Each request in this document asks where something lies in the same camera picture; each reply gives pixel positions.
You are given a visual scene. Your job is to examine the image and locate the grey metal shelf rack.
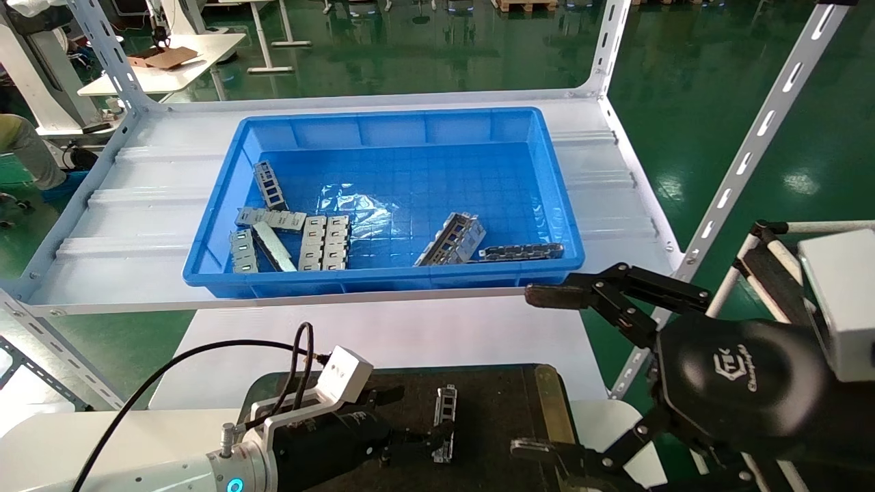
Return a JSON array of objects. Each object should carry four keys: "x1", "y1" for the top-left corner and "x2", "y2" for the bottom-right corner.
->
[{"x1": 0, "y1": 0, "x2": 855, "y2": 411}]

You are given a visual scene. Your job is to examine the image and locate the white table leg base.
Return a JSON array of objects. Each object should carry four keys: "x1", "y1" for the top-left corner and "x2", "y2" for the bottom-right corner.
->
[{"x1": 246, "y1": 0, "x2": 312, "y2": 74}]

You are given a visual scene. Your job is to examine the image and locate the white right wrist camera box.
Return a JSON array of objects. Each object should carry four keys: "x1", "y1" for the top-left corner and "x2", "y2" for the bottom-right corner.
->
[{"x1": 796, "y1": 229, "x2": 875, "y2": 382}]

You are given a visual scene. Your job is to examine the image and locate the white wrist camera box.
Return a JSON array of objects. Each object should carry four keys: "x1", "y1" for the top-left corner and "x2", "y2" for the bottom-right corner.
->
[
  {"x1": 243, "y1": 345, "x2": 375, "y2": 446},
  {"x1": 796, "y1": 229, "x2": 875, "y2": 382}
]

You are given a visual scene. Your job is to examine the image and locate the silver metal bracket part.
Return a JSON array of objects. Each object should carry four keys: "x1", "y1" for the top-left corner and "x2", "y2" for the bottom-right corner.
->
[
  {"x1": 323, "y1": 215, "x2": 351, "y2": 271},
  {"x1": 252, "y1": 220, "x2": 299, "y2": 273},
  {"x1": 229, "y1": 229, "x2": 260, "y2": 274},
  {"x1": 234, "y1": 207, "x2": 308, "y2": 234},
  {"x1": 299, "y1": 215, "x2": 327, "y2": 272},
  {"x1": 432, "y1": 384, "x2": 458, "y2": 464}
]

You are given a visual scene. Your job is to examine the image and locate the white tube rack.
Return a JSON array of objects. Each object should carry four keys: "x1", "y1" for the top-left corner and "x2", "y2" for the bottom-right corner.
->
[{"x1": 704, "y1": 219, "x2": 875, "y2": 492}]

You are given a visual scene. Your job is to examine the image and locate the clear plastic film sheet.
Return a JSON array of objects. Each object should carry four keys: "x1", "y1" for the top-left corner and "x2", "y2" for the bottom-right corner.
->
[{"x1": 318, "y1": 183, "x2": 394, "y2": 240}]

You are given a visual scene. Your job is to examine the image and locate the white side table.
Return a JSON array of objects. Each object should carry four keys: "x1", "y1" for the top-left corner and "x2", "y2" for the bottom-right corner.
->
[{"x1": 0, "y1": 369, "x2": 76, "y2": 418}]

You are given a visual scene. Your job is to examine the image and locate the person in yellow coat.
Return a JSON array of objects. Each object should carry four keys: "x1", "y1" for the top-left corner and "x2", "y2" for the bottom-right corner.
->
[{"x1": 0, "y1": 113, "x2": 90, "y2": 202}]

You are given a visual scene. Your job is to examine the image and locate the long dark metal part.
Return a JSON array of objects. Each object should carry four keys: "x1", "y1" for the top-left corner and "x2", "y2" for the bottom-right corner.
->
[{"x1": 479, "y1": 243, "x2": 566, "y2": 263}]

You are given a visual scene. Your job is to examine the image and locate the black work mat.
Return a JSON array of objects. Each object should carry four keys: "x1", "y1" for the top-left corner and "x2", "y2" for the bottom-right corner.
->
[{"x1": 236, "y1": 364, "x2": 583, "y2": 492}]

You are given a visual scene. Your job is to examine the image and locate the open flat cardboard box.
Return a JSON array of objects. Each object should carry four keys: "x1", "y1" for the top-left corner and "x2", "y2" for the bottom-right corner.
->
[{"x1": 126, "y1": 46, "x2": 200, "y2": 71}]

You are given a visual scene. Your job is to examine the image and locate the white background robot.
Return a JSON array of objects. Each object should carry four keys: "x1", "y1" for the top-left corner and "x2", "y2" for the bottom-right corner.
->
[{"x1": 0, "y1": 0, "x2": 114, "y2": 139}]

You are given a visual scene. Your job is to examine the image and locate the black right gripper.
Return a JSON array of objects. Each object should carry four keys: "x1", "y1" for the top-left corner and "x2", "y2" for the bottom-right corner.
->
[{"x1": 511, "y1": 263, "x2": 875, "y2": 492}]

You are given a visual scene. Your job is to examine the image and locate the blue plastic bin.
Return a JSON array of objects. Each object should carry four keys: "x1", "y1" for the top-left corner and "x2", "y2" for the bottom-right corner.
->
[{"x1": 183, "y1": 106, "x2": 586, "y2": 300}]

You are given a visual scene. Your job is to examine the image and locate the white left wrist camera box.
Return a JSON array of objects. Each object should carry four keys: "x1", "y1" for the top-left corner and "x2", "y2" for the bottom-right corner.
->
[{"x1": 243, "y1": 345, "x2": 375, "y2": 446}]

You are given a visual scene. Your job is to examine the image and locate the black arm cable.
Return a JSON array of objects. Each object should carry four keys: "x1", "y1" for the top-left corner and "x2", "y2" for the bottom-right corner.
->
[{"x1": 72, "y1": 321, "x2": 337, "y2": 492}]

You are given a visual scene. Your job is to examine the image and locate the white table with rounded corners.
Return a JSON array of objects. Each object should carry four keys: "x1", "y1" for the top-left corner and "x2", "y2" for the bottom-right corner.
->
[{"x1": 77, "y1": 33, "x2": 248, "y2": 97}]

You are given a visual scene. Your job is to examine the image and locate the dark ladder-shaped metal part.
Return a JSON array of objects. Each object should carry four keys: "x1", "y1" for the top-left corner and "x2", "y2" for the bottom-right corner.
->
[{"x1": 253, "y1": 161, "x2": 288, "y2": 211}]

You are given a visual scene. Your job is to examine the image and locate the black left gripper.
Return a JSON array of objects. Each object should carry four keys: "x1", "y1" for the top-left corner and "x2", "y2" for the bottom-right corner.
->
[{"x1": 272, "y1": 386, "x2": 456, "y2": 492}]

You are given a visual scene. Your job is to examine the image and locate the large silver channel part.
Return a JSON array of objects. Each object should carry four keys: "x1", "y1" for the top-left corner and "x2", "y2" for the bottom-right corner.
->
[{"x1": 414, "y1": 212, "x2": 487, "y2": 267}]

